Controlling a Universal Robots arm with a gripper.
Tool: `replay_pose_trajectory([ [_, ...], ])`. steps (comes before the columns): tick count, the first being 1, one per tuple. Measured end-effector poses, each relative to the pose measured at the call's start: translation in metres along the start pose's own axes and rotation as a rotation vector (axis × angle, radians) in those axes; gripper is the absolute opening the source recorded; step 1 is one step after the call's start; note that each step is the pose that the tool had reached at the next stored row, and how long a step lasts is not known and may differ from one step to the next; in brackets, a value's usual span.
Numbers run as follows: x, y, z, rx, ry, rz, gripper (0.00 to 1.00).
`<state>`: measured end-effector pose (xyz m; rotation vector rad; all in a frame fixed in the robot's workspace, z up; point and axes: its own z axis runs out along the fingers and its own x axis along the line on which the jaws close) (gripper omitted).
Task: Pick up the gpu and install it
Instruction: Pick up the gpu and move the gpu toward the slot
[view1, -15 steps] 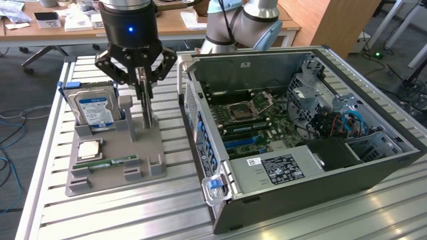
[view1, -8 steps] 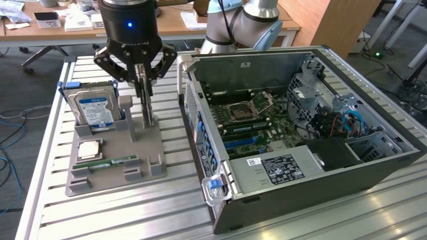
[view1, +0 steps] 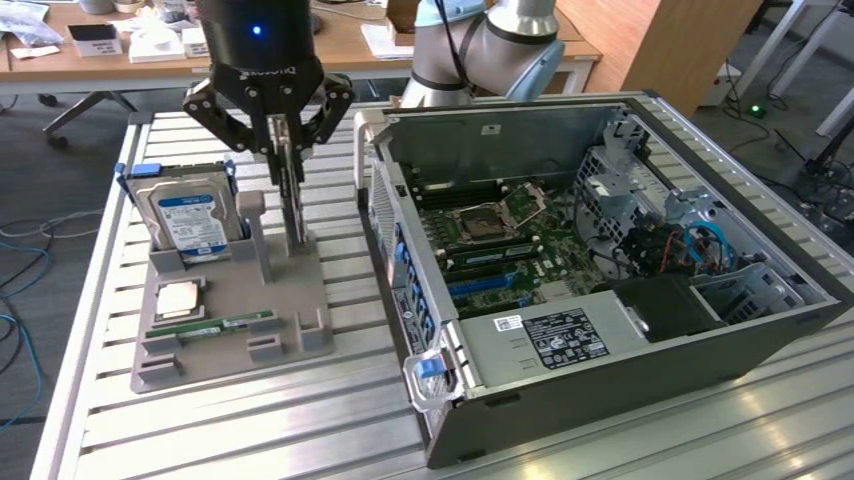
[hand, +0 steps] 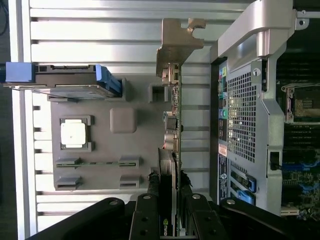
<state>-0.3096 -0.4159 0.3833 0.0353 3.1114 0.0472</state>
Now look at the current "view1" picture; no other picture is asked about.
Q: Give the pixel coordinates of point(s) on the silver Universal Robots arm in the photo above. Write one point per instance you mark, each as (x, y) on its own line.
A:
(507, 30)

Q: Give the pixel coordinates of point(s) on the silver disk bay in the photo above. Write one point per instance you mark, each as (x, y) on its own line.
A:
(754, 295)

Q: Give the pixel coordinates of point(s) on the open dark grey PC case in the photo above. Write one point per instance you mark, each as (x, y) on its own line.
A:
(600, 400)

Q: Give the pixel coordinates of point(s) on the blue case latch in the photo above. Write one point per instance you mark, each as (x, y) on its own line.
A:
(428, 370)

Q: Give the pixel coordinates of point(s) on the small plain white box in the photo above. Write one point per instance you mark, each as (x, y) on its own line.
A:
(192, 47)

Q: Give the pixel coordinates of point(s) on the hard disk in blue caddy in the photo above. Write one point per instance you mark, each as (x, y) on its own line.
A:
(187, 220)

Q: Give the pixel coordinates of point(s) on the grey plastic parts rack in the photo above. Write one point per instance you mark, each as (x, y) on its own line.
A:
(227, 300)

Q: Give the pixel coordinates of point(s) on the brown cardboard box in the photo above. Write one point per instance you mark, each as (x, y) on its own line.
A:
(400, 15)

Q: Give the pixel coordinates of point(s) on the device with green light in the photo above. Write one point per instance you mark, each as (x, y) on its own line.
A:
(755, 110)

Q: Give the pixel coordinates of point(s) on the CPU socket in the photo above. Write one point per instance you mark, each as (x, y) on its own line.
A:
(480, 225)

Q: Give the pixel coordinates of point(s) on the grey power supply unit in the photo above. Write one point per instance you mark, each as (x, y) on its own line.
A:
(507, 350)

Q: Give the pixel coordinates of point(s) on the white box with black top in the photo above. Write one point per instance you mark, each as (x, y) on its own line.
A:
(96, 46)

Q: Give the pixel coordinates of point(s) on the silver metal drive cage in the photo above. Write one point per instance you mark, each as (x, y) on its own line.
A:
(614, 200)

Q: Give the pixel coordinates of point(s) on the green RAM stick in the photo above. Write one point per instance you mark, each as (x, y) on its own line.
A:
(200, 327)

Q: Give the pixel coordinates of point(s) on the wooden cabinet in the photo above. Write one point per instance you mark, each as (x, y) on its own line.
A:
(667, 50)

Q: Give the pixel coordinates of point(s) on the stack of white papers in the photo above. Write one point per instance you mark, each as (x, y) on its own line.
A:
(383, 45)

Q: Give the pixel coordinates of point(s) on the metal socket cover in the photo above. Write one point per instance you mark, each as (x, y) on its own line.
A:
(523, 202)

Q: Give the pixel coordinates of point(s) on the white floor device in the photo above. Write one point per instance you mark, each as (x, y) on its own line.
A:
(723, 87)

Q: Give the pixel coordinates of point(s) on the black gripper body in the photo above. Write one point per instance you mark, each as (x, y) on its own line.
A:
(260, 45)

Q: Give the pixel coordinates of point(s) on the silver CPU chip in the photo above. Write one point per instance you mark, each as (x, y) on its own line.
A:
(176, 300)

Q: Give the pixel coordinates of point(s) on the grey cup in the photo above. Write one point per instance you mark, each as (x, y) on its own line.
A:
(96, 6)

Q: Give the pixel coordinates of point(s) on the clear plastic bag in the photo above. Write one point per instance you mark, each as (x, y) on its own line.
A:
(26, 25)

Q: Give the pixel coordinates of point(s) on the graphics card with metal bracket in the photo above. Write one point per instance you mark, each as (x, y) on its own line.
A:
(293, 210)

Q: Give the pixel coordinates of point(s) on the light wood office desk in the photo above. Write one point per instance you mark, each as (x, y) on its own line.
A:
(67, 67)
(347, 57)

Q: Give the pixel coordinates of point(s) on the white paper tag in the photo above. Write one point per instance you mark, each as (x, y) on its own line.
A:
(33, 52)

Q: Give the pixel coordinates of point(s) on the RAM stick with blue label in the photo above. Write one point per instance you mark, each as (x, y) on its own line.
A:
(490, 255)

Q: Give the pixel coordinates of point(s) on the white table frame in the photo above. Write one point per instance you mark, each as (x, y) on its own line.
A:
(800, 55)

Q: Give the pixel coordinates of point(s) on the white box with round hole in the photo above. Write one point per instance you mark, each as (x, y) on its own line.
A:
(156, 50)

